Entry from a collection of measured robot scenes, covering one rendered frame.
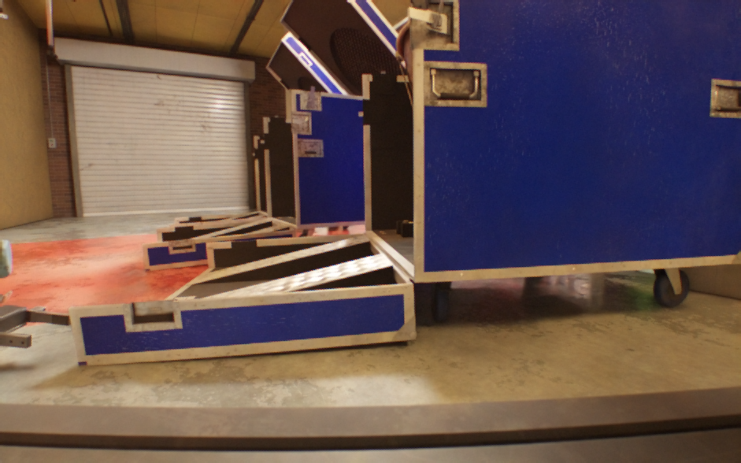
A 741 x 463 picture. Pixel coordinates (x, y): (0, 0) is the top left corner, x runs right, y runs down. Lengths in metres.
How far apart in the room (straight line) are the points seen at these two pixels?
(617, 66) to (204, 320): 1.19
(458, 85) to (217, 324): 0.80
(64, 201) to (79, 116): 1.54
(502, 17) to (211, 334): 1.01
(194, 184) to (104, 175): 1.53
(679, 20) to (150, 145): 7.71
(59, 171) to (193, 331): 7.43
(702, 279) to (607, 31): 1.01
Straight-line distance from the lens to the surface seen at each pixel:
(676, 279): 1.49
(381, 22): 2.59
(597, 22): 1.16
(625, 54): 1.19
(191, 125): 8.11
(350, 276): 1.05
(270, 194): 3.01
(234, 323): 0.92
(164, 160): 8.02
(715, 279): 1.77
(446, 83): 0.94
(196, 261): 2.12
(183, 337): 0.97
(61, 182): 8.27
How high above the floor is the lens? 0.39
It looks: 7 degrees down
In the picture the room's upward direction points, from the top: 1 degrees counter-clockwise
